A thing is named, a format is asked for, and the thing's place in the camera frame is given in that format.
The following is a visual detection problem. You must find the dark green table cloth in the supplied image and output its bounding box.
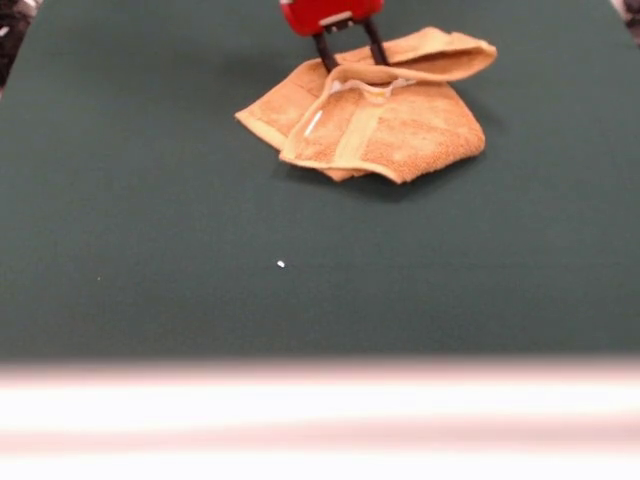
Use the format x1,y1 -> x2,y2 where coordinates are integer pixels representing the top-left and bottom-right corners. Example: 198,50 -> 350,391
0,0 -> 640,362

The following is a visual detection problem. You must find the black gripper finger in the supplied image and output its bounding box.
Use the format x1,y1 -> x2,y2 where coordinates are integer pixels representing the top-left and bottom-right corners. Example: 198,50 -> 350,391
364,20 -> 390,67
311,33 -> 341,71

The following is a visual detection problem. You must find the dark patterned background object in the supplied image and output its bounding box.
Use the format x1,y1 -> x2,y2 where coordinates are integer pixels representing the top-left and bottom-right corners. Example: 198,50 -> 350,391
0,0 -> 45,97

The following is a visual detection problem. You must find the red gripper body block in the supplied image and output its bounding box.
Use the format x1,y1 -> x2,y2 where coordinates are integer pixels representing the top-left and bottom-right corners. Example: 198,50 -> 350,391
278,0 -> 387,39

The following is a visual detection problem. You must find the pale pink background object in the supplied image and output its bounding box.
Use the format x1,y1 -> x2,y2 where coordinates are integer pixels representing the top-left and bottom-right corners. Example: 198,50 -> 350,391
609,0 -> 640,49

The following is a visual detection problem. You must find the orange terry towel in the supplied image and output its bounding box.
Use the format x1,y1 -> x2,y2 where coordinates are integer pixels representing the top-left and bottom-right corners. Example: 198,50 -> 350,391
233,26 -> 499,186

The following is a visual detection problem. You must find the white blurred foreground edge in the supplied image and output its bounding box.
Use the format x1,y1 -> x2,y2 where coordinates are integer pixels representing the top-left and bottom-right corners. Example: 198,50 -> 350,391
0,355 -> 640,480

